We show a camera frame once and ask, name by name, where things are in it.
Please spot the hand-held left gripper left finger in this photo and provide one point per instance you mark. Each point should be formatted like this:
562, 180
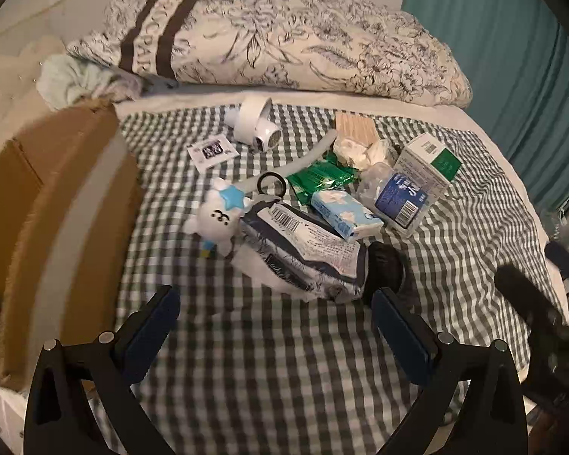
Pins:
163, 313

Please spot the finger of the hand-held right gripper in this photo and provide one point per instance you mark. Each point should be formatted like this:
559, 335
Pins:
521, 289
566, 258

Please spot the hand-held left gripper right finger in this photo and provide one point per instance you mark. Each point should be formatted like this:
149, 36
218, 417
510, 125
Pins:
398, 336

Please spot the blue white wet wipes packet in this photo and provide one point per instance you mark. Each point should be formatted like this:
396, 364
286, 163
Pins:
303, 251

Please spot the green and white medicine box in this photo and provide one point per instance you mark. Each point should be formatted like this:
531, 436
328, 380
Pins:
436, 156

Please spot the brown cardboard box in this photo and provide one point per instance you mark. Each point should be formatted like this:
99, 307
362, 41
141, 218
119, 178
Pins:
42, 208

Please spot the green foil packet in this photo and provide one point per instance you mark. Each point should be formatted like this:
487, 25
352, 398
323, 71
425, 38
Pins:
320, 177

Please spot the white round fan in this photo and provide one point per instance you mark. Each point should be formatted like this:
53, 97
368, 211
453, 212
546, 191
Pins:
251, 121

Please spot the black round pouch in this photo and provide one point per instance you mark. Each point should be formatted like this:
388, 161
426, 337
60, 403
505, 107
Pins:
386, 265

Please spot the white plush toy blue star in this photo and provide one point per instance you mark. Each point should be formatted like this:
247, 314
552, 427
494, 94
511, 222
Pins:
215, 220

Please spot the green checkered cloth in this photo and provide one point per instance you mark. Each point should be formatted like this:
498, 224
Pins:
275, 365

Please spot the light blue tissue packet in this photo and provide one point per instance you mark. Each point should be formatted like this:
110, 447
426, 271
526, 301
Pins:
341, 211

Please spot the clear plastic bag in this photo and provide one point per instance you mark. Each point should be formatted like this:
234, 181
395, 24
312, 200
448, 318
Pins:
374, 180

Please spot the small white printed card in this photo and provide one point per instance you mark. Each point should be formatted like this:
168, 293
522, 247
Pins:
213, 150

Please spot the teal curtain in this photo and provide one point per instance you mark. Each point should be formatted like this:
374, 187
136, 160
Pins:
526, 80

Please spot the crumpled white plastic bag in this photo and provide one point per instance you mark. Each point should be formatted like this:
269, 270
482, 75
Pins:
355, 151

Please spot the tan medicine box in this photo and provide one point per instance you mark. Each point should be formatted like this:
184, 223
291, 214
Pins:
355, 128

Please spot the light green crumpled cloth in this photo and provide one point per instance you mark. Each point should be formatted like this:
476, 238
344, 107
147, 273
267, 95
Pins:
71, 80

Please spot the white studded cushion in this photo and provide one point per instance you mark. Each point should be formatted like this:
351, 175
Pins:
9, 95

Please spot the floral patterned pillow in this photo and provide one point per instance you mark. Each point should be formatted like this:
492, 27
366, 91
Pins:
289, 47

